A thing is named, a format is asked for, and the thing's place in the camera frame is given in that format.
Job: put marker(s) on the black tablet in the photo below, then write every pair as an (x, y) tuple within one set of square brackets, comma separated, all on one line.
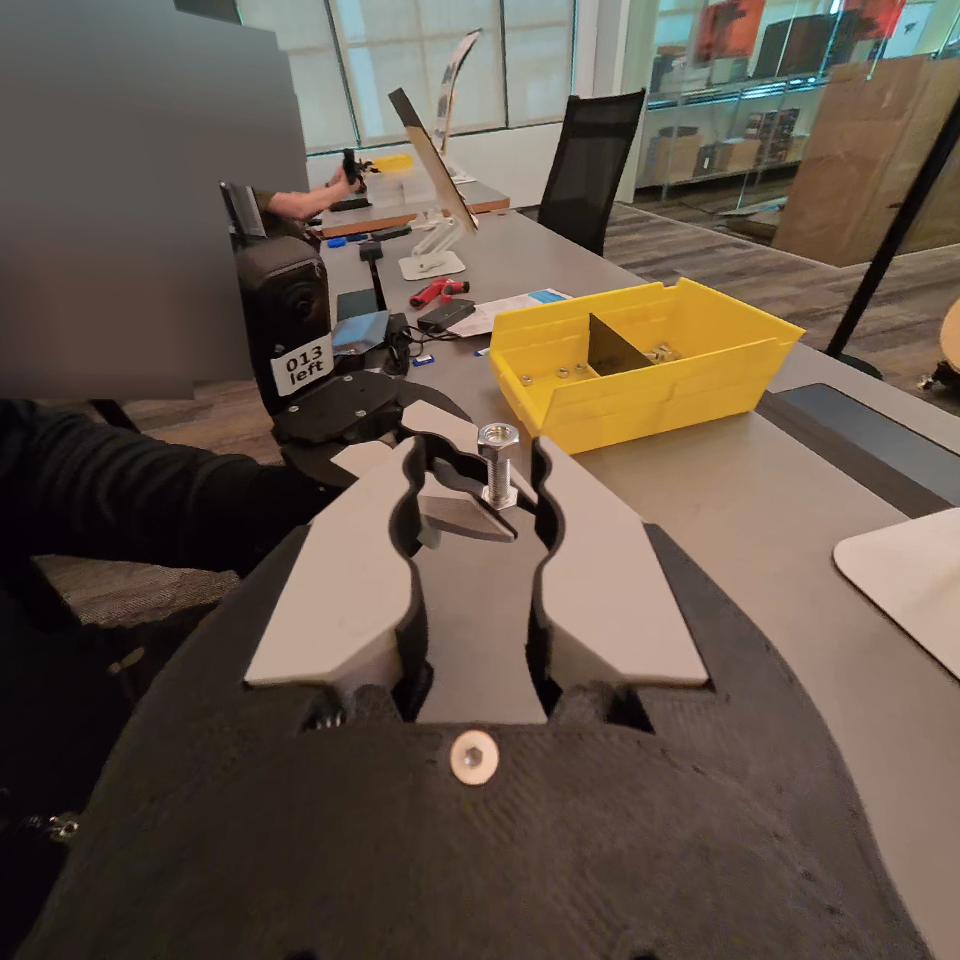
[(356, 304)]

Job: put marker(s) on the brown cardboard panel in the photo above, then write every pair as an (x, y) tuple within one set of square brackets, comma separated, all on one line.
[(847, 150)]

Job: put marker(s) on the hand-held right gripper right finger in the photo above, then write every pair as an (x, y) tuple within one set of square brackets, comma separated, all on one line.
[(615, 607)]

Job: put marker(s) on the metal badge clip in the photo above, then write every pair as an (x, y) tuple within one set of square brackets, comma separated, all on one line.
[(52, 829)]

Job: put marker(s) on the wooden office desk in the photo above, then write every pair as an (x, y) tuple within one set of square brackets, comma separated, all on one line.
[(480, 196)]

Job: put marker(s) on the person's black top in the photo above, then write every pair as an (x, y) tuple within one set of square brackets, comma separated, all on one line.
[(75, 712)]

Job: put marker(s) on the black mesh office chair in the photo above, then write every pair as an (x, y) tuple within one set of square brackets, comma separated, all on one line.
[(592, 165)]

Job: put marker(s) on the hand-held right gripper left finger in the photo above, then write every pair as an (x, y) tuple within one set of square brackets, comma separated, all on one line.
[(337, 600)]

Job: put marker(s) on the white book stand wooden board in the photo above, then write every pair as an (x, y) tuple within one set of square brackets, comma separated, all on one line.
[(915, 577)]

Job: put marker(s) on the far white monitor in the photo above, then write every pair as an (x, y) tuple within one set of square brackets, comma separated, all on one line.
[(431, 266)]

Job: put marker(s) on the metal storage shelving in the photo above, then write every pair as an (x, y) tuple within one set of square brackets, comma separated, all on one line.
[(697, 150)]

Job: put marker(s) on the small yellow parts bin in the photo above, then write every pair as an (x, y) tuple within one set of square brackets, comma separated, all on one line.
[(394, 163)]

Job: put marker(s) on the person's left forearm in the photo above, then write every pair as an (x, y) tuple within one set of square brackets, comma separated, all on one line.
[(150, 487)]

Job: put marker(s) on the black bin divider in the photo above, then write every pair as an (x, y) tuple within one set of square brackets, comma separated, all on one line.
[(619, 349)]

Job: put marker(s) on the yellow plastic bin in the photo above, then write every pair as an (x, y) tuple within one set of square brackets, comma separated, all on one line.
[(675, 405)]

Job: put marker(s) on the another person's forearm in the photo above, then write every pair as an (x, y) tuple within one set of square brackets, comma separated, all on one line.
[(300, 201)]

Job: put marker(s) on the red black hand tool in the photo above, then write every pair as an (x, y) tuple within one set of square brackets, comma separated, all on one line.
[(435, 292)]

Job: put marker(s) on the black power adapter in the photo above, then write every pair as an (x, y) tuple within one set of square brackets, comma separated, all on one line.
[(448, 313)]

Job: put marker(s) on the silver hex bolt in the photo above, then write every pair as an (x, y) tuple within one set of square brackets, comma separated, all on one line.
[(500, 476)]

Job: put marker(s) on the black tripod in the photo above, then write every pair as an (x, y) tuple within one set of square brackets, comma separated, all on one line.
[(887, 247)]

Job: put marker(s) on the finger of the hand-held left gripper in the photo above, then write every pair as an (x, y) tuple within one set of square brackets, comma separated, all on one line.
[(435, 418), (465, 517)]

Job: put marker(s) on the white papers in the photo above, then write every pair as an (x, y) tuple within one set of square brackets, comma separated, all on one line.
[(510, 309)]

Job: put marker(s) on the blue grey pouch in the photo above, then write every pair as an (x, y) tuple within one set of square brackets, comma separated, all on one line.
[(360, 330)]

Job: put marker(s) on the heap of silver bolts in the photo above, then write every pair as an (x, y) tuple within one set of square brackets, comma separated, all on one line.
[(663, 354)]

